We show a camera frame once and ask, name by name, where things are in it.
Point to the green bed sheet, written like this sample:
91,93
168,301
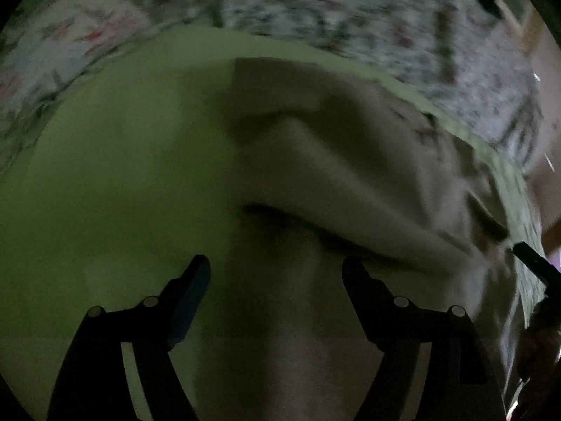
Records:
128,182

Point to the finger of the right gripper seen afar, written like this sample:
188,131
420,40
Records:
537,264

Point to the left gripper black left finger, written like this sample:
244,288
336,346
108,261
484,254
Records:
92,382

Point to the beige knit sweater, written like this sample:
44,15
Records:
331,168

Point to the floral pillow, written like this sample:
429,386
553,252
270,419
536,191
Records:
44,54

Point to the floral quilt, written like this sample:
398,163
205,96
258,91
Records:
459,56

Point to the gold framed picture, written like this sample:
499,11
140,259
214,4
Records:
524,21

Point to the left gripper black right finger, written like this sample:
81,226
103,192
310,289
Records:
459,384

